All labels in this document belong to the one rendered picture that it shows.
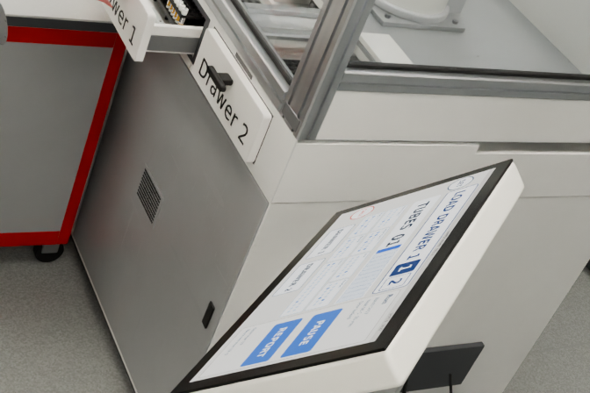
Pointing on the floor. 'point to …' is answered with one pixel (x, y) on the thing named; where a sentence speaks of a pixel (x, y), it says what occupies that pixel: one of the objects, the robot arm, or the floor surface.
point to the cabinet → (273, 245)
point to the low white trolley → (51, 103)
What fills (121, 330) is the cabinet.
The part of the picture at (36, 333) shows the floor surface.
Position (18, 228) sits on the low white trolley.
